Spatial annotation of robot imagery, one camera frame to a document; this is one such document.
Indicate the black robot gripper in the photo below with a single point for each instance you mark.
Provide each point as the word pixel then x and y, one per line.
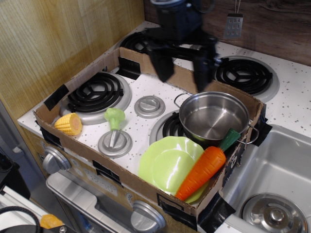
pixel 180 35

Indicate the orange toy carrot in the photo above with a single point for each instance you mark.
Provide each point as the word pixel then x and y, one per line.
pixel 208 164

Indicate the light green plastic plate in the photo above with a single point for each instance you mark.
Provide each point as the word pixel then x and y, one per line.
pixel 166 162

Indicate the back left black burner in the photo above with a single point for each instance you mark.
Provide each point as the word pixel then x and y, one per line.
pixel 135 42

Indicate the silver stovetop knob centre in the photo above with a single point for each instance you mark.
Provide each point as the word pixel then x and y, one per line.
pixel 149 107

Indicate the silver stovetop knob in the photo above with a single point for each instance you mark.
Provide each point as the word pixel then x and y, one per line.
pixel 115 144
pixel 149 107

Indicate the hanging metal spatula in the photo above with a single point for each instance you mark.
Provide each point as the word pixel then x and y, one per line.
pixel 234 22

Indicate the stainless steel pot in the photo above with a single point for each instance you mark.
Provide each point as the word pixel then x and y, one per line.
pixel 206 117

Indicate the back right black burner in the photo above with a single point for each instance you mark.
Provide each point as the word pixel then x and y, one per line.
pixel 247 75

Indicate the front left black burner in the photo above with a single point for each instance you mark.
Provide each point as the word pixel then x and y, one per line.
pixel 98 93

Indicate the green toy broccoli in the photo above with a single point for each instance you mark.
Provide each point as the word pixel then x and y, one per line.
pixel 114 117

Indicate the silver stovetop knob front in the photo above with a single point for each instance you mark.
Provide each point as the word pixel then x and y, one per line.
pixel 115 144

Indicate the yellow toy corn cob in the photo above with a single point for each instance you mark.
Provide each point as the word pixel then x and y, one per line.
pixel 69 124

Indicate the brown cardboard fence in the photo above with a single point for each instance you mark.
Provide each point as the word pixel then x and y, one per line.
pixel 208 213

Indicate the silver sink basin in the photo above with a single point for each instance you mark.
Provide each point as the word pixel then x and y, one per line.
pixel 280 165

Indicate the silver oven knob right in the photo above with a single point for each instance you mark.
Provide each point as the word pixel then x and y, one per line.
pixel 146 219

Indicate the silver oven knob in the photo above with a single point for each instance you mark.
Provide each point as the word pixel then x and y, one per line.
pixel 146 219
pixel 55 161

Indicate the silver oven knob left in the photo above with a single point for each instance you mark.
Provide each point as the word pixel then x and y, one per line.
pixel 55 161

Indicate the silver sink drain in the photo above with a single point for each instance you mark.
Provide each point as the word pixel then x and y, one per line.
pixel 274 213

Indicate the orange object bottom left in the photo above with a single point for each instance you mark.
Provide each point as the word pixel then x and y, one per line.
pixel 50 221

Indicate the silver oven door handle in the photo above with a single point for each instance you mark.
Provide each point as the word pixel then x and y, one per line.
pixel 86 205

